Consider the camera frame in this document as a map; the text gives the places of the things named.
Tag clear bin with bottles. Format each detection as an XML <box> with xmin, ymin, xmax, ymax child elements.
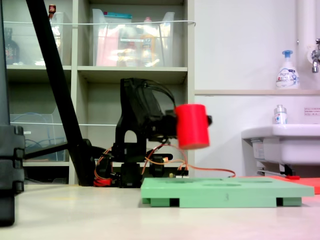
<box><xmin>91</xmin><ymin>8</ymin><xmax>176</xmax><ymax>68</ymax></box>

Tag thin black tripod brace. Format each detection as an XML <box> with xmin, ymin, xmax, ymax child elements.
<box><xmin>23</xmin><ymin>142</ymin><xmax>70</xmax><ymax>160</ymax></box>

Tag green shape sorter board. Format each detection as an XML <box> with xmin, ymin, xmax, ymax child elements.
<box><xmin>140</xmin><ymin>176</ymin><xmax>315</xmax><ymax>208</ymax></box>

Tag red cylinder block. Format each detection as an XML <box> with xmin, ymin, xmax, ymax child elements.
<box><xmin>174</xmin><ymin>103</ymin><xmax>211</xmax><ymax>151</ymax></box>

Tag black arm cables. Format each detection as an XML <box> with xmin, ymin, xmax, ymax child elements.
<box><xmin>139</xmin><ymin>79</ymin><xmax>176</xmax><ymax>111</ymax></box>

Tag long orange wire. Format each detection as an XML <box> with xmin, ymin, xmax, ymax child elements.
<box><xmin>141</xmin><ymin>142</ymin><xmax>237</xmax><ymax>179</ymax></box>

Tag orange detergent bottle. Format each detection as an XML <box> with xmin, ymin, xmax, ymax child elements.
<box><xmin>139</xmin><ymin>16</ymin><xmax>157</xmax><ymax>67</ymax></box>

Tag small clear sanitizer bottle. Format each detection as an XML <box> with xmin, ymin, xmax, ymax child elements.
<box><xmin>273</xmin><ymin>104</ymin><xmax>288</xmax><ymax>125</ymax></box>

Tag beige shelf unit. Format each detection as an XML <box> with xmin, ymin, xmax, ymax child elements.
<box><xmin>0</xmin><ymin>0</ymin><xmax>196</xmax><ymax>185</ymax></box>

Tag dark round liquor bottle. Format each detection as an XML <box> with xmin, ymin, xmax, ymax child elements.
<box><xmin>3</xmin><ymin>27</ymin><xmax>21</xmax><ymax>65</ymax></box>

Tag bottle with red gold cap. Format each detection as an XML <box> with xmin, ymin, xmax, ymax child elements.
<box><xmin>47</xmin><ymin>4</ymin><xmax>62</xmax><ymax>48</ymax></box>

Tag black clamp block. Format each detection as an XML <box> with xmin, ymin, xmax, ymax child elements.
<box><xmin>149</xmin><ymin>153</ymin><xmax>174</xmax><ymax>180</ymax></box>

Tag clear bin with blue cable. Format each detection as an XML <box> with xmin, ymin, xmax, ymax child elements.
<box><xmin>9</xmin><ymin>113</ymin><xmax>70</xmax><ymax>161</ymax></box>

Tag white wall sink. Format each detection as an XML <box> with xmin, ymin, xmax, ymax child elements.
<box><xmin>241</xmin><ymin>123</ymin><xmax>320</xmax><ymax>166</ymax></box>

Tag small circuit board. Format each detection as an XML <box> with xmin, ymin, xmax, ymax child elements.
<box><xmin>169</xmin><ymin>167</ymin><xmax>190</xmax><ymax>179</ymax></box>

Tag clear plastic storage bin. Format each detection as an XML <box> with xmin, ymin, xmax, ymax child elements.
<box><xmin>3</xmin><ymin>11</ymin><xmax>65</xmax><ymax>66</ymax></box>

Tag thick black tripod leg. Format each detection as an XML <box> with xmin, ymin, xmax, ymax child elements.
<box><xmin>25</xmin><ymin>0</ymin><xmax>97</xmax><ymax>187</ymax></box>

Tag chrome faucet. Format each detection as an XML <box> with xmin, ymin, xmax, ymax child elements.
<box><xmin>309</xmin><ymin>38</ymin><xmax>320</xmax><ymax>74</ymax></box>

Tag red orange wire bundle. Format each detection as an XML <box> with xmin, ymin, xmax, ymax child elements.
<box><xmin>93</xmin><ymin>147</ymin><xmax>113</xmax><ymax>187</ymax></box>

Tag dark grey upright pole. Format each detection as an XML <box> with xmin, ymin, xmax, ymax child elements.
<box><xmin>0</xmin><ymin>0</ymin><xmax>11</xmax><ymax>126</ymax></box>

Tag white foam soap pump bottle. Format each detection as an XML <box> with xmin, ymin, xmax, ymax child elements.
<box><xmin>275</xmin><ymin>49</ymin><xmax>301</xmax><ymax>90</ymax></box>

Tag notched black stack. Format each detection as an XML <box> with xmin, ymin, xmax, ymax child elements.
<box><xmin>0</xmin><ymin>124</ymin><xmax>26</xmax><ymax>227</ymax></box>

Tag white wall label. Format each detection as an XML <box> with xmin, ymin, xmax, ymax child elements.
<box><xmin>303</xmin><ymin>106</ymin><xmax>320</xmax><ymax>117</ymax></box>

